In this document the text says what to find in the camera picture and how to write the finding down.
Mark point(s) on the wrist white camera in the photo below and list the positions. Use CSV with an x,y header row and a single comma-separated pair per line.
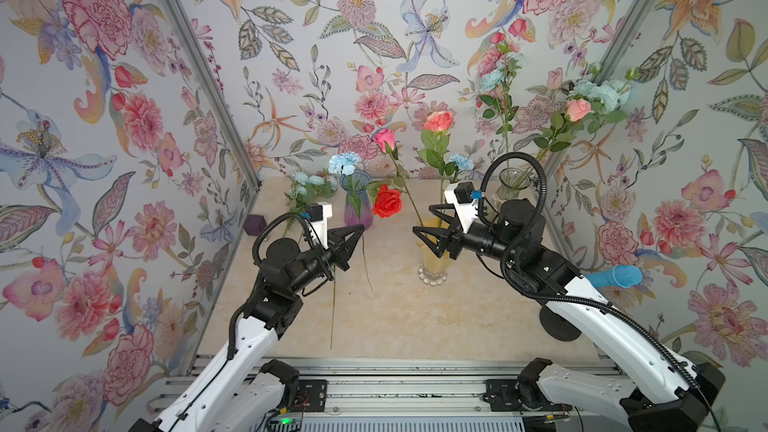
x,y
317,215
464,198

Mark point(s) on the aluminium corner post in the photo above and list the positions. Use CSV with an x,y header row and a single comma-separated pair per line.
x,y
585,38
206,78

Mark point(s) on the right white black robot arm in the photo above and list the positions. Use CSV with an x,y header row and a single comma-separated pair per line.
x,y
660,390

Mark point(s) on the red rose stem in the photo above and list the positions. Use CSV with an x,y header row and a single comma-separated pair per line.
x,y
386,200

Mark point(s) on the pink and blue rose bouquet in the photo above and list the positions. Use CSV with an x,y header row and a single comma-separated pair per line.
x,y
558,111

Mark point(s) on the light blue rose stem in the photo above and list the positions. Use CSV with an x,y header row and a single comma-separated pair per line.
x,y
306,189

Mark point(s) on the right aluminium corner post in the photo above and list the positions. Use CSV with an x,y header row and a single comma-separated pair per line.
x,y
585,38

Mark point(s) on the blue purple glass vase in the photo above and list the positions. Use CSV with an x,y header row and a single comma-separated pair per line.
x,y
358,208

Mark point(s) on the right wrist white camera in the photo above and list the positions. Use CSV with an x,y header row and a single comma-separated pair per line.
x,y
464,198

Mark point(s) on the pink rose blue carnation bouquet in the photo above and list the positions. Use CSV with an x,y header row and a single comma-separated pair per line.
x,y
435,139

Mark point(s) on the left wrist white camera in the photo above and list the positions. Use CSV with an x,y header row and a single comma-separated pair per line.
x,y
317,215

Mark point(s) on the purple perfume bottle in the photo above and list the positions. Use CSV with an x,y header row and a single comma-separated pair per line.
x,y
254,224

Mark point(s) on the left aluminium corner post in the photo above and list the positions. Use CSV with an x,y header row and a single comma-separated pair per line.
x,y
206,78

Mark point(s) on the clear ribbed glass vase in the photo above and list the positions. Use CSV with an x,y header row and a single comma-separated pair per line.
x,y
512,182

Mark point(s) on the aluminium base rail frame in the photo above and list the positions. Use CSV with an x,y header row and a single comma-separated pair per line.
x,y
430,393

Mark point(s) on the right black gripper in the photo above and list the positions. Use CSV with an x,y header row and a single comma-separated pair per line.
x,y
460,239

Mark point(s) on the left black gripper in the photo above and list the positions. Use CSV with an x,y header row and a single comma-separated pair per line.
x,y
344,253

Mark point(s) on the yellow ruffled glass vase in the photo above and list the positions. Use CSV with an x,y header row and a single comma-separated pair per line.
x,y
432,271

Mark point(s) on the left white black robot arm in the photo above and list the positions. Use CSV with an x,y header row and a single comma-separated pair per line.
x,y
295,255

